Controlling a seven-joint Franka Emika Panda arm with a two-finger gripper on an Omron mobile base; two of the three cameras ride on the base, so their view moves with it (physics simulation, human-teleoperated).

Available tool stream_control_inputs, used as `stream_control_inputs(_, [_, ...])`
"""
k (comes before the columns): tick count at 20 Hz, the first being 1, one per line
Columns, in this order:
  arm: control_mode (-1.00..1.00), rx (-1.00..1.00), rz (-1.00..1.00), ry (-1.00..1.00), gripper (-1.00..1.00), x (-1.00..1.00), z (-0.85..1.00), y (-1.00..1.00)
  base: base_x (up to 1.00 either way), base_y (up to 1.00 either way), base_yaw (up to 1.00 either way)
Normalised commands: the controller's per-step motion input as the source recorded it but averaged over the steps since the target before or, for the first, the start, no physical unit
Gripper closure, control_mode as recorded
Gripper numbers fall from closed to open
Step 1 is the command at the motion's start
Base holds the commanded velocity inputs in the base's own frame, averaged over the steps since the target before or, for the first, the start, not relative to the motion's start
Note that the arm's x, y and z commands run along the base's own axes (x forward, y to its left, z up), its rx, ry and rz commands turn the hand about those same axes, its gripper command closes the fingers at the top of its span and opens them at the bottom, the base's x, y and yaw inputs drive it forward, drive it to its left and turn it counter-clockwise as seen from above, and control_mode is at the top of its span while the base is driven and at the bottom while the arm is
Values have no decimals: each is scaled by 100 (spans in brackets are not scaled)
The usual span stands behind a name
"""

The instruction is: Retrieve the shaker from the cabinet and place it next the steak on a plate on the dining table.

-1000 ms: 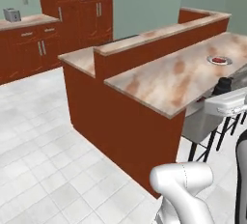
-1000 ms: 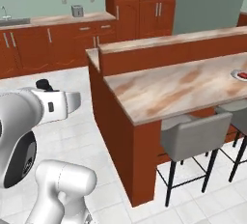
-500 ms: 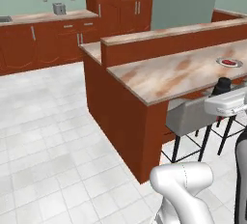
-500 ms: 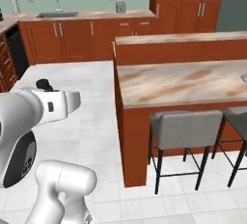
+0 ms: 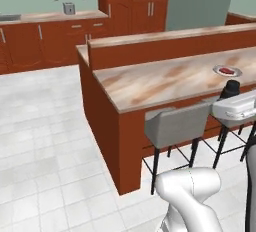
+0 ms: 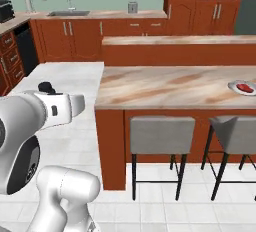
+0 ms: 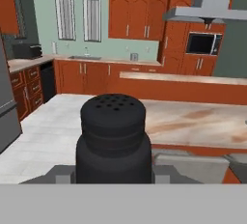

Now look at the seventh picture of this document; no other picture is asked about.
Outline orange raised counter island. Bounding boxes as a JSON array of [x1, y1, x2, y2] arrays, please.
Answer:
[[118, 70, 247, 107]]

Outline black toaster oven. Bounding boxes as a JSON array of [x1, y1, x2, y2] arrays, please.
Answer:
[[12, 42, 43, 60]]

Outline black microwave oven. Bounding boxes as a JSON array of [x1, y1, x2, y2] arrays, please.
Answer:
[[185, 31, 224, 57]]

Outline orange drawer cupboard run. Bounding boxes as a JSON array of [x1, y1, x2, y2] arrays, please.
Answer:
[[8, 65, 45, 122]]

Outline black dishwasher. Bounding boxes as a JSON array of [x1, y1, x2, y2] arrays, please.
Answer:
[[40, 61, 57, 104]]

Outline grey fridge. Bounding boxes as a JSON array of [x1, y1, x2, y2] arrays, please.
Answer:
[[0, 31, 24, 154]]

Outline orange wall cupboard run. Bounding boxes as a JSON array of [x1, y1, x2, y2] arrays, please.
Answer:
[[107, 0, 169, 42]]

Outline white paper towel roll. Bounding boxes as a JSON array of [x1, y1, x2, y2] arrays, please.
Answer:
[[51, 41, 59, 55]]

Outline steel sink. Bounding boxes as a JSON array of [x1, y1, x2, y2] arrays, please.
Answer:
[[68, 54, 103, 62]]

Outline orange base cupboard run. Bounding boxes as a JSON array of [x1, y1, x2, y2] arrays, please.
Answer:
[[52, 58, 163, 97]]

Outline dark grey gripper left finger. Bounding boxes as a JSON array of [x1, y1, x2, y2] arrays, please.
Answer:
[[19, 164, 77, 184]]

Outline grey range hood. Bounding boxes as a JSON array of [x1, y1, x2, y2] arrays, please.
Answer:
[[161, 0, 247, 25]]

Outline grey stool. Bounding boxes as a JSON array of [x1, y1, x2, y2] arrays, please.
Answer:
[[151, 149, 232, 184], [224, 153, 247, 184]]

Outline orange tall cupboard run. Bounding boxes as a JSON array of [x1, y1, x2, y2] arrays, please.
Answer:
[[156, 0, 228, 77]]

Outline window with white blinds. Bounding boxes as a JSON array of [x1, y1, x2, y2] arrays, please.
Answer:
[[82, 0, 102, 43], [54, 0, 77, 42]]

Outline black shaker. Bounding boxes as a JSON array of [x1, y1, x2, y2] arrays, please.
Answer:
[[75, 93, 152, 184]]

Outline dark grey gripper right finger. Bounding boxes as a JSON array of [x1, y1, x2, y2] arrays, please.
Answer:
[[151, 164, 203, 184]]

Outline orange corner wall cupboard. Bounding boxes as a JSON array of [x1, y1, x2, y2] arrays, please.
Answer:
[[0, 0, 21, 36]]

